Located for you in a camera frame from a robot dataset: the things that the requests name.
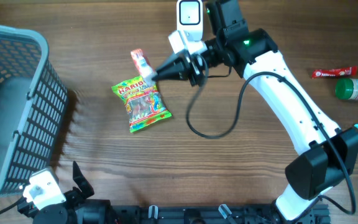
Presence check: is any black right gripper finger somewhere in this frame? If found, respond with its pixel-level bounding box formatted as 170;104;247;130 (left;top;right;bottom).
152;63;188;82
155;51;185;72

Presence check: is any small red tissue pack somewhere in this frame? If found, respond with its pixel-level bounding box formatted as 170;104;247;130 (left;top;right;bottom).
131;49;156;85

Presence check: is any Haribo gummy candy bag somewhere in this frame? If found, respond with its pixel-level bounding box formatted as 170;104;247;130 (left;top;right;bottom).
111;76;172;133

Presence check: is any red Nescafe coffee stick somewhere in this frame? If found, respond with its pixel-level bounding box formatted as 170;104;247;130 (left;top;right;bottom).
311;66;358;78

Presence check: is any green lid jar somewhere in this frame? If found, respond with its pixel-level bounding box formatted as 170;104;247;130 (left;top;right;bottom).
335;78;358;101

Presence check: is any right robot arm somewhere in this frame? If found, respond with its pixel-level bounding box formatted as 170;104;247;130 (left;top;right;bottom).
153;1;358;223

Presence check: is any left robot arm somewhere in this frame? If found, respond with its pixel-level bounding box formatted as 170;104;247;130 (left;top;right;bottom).
17;161;120;224

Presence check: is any white barcode scanner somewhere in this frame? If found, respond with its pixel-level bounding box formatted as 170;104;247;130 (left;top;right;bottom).
177;0;203;41

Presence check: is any grey plastic shopping basket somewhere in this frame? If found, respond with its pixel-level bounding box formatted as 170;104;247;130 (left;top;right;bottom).
0;25;68;197

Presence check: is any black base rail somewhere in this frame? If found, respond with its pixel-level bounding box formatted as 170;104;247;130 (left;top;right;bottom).
104;204;331;224

